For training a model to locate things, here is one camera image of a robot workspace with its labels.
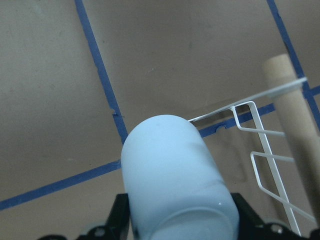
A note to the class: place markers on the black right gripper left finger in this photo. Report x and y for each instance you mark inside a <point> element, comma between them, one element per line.
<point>118,221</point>

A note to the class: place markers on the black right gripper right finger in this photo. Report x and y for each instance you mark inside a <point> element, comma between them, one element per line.
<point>250,223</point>

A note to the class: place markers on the light blue plastic cup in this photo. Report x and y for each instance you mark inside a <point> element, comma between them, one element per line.
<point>175,189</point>

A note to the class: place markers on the wooden rack dowel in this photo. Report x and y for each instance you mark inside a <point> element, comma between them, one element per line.
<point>297,124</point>

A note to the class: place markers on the white wire rack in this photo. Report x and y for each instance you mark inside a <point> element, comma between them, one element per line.
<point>267,153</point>

